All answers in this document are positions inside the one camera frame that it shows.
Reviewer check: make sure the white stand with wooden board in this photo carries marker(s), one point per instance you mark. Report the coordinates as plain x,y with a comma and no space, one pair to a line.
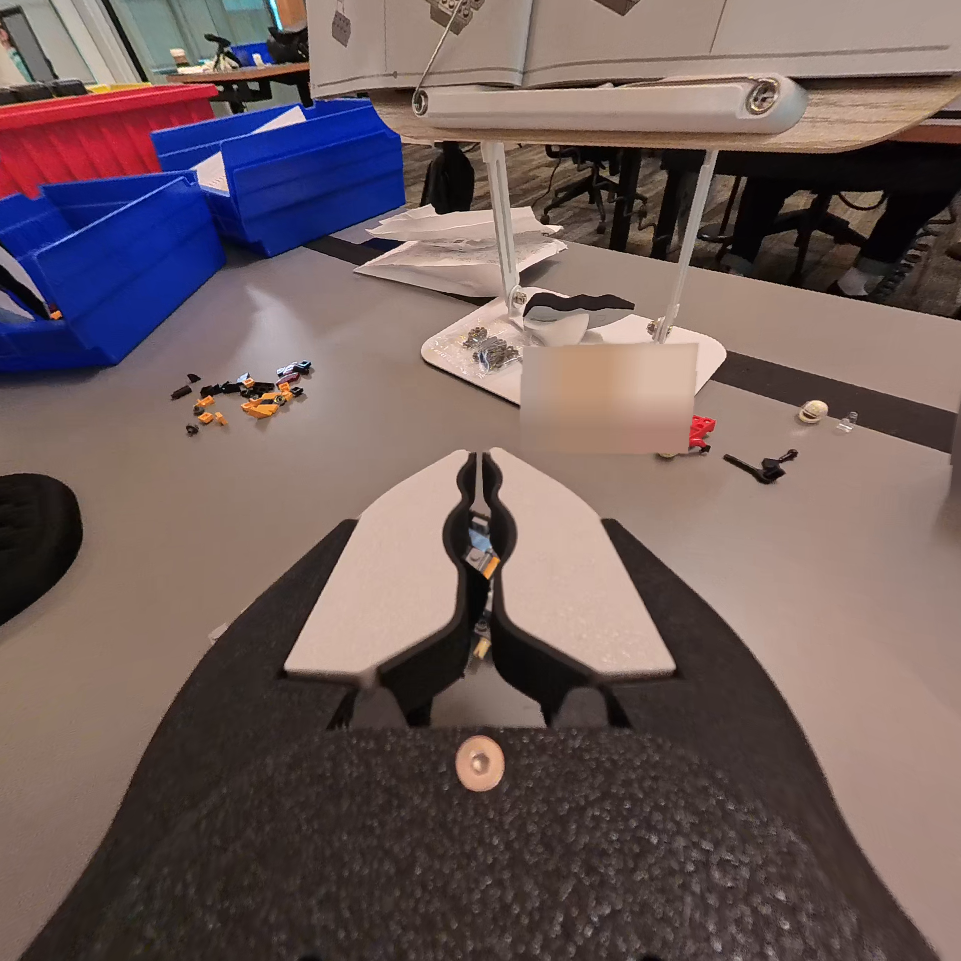
600,112

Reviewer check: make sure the grey desk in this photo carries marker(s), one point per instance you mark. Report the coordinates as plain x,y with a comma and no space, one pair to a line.
225,488

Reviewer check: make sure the yellow plastic bin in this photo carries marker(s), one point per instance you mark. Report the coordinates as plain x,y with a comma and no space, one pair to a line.
124,87

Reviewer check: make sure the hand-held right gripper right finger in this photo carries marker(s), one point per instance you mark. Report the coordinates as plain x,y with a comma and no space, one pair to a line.
578,593

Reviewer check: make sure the red toy figure piece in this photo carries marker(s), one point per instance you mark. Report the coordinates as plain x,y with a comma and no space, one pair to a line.
702,432

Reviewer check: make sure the small black device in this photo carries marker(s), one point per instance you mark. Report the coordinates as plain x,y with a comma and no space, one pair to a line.
221,52

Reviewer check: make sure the loose grey wedge black edge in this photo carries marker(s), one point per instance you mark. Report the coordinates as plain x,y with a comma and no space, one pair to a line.
559,319

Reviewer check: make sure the instruction booklet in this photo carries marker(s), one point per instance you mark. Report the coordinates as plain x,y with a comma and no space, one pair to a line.
600,37

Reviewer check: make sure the wooden background desk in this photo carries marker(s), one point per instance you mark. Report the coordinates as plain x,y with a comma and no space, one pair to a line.
240,75

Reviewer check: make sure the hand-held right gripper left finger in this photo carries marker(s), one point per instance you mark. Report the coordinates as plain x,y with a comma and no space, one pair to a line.
375,593

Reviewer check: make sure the small clear brick piece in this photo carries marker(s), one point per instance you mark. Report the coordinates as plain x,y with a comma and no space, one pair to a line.
847,424

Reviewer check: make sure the small black clip piece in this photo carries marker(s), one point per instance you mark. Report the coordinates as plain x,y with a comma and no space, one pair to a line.
773,469

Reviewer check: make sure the red plastic bin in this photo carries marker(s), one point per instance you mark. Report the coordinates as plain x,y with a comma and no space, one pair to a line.
97,135

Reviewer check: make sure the pile of small loose bricks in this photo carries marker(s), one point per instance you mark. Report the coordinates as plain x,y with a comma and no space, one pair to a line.
255,398

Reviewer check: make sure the black office chair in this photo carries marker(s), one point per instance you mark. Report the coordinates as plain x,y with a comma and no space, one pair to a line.
593,180

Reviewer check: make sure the black bag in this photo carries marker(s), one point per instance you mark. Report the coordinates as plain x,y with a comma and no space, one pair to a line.
289,45

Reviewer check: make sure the white paper sheet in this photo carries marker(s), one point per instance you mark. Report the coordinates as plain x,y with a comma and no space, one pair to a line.
255,139

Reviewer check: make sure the toy brick car model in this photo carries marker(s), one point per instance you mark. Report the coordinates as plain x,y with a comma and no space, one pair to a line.
480,559

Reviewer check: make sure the white round brick piece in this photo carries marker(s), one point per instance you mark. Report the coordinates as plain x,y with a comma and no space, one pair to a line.
813,413

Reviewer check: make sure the clear bag of dark parts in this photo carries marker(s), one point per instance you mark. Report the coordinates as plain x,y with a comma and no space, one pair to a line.
492,349

